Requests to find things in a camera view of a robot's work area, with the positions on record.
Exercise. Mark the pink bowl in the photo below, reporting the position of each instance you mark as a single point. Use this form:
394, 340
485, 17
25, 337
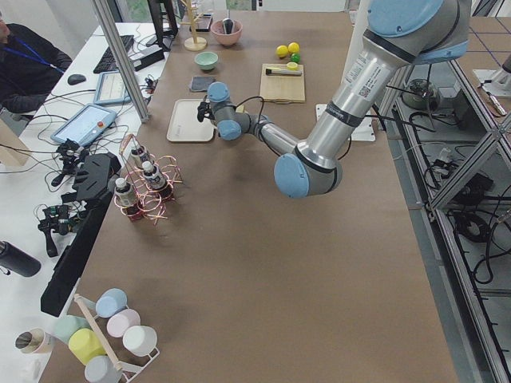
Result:
218, 30

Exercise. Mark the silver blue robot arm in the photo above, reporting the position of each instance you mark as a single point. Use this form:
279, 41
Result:
398, 34

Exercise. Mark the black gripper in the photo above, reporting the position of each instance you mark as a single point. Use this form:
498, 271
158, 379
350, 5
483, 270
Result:
204, 110

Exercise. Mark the white rabbit print tray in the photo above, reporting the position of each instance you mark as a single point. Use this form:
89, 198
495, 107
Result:
184, 126

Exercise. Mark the rose gold wire bottle rack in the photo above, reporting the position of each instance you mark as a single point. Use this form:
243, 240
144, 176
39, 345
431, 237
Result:
149, 204

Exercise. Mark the grey cup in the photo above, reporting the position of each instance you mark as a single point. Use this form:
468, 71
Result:
101, 370

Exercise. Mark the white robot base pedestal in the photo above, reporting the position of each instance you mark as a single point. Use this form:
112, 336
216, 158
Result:
362, 78

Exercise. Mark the bottle with white label middle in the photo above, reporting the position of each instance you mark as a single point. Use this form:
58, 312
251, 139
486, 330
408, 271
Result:
153, 176

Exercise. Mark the yellow cup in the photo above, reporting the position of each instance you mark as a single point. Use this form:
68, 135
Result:
85, 345

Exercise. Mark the blue teach pendant tablet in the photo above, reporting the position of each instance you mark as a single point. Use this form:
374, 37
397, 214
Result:
86, 125

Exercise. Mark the bottle with white cap front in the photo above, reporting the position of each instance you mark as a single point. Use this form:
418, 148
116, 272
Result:
124, 192

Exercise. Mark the dark glass bottle in rack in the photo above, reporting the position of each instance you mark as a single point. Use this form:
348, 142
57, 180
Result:
139, 155

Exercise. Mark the halved lime on board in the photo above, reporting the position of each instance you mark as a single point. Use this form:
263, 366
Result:
293, 66

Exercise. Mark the pink cup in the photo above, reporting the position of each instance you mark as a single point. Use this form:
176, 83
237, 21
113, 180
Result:
118, 324

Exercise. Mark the black computer mouse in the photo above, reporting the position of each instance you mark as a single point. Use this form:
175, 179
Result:
76, 79

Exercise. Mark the paper cup with metal insert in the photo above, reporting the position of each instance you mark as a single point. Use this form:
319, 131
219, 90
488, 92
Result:
35, 341

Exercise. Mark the green lime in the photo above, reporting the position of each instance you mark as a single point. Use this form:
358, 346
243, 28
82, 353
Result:
295, 57

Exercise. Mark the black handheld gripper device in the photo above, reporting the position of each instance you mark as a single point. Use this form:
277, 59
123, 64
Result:
58, 219

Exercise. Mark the mint green cup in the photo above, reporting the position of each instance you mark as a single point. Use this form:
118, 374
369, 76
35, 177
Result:
66, 326

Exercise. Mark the person in dark jacket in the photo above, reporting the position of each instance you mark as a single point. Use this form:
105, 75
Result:
30, 68

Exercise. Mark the wooden mug tree stand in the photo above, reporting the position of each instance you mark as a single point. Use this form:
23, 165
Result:
194, 43

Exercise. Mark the black handled knife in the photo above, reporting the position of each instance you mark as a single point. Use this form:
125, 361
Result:
283, 72

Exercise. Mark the wooden cutting board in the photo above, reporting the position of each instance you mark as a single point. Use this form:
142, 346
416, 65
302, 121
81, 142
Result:
282, 88

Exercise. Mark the dark grey cloth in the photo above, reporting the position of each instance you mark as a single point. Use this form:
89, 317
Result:
200, 83

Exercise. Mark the yellow lemon right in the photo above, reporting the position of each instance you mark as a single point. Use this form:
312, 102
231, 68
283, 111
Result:
293, 47

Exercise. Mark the aluminium frame post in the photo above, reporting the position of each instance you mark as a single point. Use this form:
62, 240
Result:
124, 65

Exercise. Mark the black thermos bottle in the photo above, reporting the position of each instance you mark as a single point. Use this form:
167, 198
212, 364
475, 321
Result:
16, 260

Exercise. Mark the blue cup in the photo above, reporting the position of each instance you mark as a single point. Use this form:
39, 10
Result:
111, 302

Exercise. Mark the mint green bowl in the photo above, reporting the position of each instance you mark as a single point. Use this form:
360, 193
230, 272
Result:
206, 61

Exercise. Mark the white cup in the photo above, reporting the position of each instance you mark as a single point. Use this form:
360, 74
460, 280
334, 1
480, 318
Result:
140, 340

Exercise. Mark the black long bar device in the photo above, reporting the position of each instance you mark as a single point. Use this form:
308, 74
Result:
92, 186

